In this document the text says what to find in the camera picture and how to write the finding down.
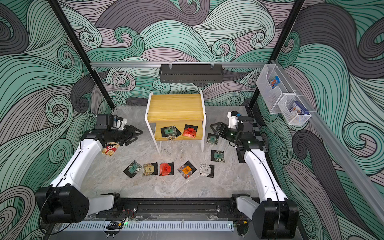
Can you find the aluminium rail wall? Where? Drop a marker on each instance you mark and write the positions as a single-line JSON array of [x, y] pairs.
[[362, 182], [136, 64]]

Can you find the clear bin lower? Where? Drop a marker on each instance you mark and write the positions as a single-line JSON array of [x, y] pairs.
[[293, 118]]

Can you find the black perforated wall tray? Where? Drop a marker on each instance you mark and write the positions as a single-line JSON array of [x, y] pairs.
[[200, 74]]

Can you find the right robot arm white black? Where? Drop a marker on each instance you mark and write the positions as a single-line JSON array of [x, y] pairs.
[[274, 216]]

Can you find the red beige packet on floor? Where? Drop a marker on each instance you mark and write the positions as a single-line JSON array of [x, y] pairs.
[[110, 149]]

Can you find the clear bin upper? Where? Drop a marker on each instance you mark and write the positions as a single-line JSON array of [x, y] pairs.
[[271, 96]]

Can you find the red tea bag top shelf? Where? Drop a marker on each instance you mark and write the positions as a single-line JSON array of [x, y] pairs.
[[166, 169]]

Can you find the red tea bag shelf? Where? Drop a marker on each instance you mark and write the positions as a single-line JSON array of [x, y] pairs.
[[190, 131], [166, 169]]

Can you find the red blue item in bin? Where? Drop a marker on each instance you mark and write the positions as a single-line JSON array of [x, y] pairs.
[[274, 82]]

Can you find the white wooden two-tier shelf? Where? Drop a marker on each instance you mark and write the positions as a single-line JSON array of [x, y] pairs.
[[175, 110]]

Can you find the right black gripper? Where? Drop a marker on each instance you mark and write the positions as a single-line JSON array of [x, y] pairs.
[[223, 127]]

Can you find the aluminium rail back wall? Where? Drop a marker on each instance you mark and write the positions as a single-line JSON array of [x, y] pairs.
[[136, 64]]

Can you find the yellow tea bag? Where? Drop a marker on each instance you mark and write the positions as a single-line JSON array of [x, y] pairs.
[[150, 169]]

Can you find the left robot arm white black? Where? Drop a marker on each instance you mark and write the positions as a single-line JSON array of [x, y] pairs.
[[63, 201]]

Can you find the jasmine tea bag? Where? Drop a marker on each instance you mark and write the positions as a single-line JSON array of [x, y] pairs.
[[212, 139], [217, 156]]

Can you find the jasmine tea bag lower shelf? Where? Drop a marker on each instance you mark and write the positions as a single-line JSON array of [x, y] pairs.
[[170, 133]]

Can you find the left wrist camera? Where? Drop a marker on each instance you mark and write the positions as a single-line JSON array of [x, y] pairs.
[[110, 122]]

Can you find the jasmine tea bag front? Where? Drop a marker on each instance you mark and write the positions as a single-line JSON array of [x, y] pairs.
[[212, 139]]

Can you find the checkered black chessboard mat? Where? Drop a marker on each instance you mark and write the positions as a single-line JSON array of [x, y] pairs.
[[261, 135]]

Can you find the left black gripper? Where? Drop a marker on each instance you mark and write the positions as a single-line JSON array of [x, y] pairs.
[[129, 133]]

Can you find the white slotted cable duct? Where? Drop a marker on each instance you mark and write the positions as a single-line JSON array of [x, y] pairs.
[[184, 225]]

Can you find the aluminium rail right wall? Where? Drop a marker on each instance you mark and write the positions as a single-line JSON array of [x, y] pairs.
[[362, 182]]

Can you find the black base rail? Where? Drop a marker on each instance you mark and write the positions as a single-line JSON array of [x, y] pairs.
[[135, 207]]

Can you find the clear bin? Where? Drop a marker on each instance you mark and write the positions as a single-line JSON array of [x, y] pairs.
[[293, 118], [271, 96]]

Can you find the blue white box in bin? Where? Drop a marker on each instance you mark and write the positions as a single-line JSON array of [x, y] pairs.
[[298, 107]]

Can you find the orange floral tea bag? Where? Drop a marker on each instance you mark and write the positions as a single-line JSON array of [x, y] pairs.
[[187, 169]]

